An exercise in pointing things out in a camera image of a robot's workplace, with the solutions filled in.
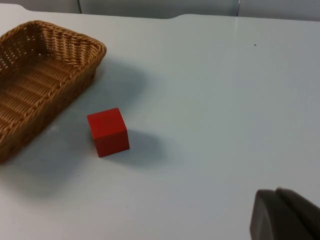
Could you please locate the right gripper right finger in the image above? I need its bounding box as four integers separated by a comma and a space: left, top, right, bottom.
275, 187, 320, 240

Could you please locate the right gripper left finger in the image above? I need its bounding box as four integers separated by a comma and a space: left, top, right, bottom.
249, 189, 315, 240

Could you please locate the red cube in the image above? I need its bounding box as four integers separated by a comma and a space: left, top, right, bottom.
86, 107, 131, 158

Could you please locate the brown wicker basket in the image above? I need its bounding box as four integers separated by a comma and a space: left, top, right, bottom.
0, 20, 108, 164

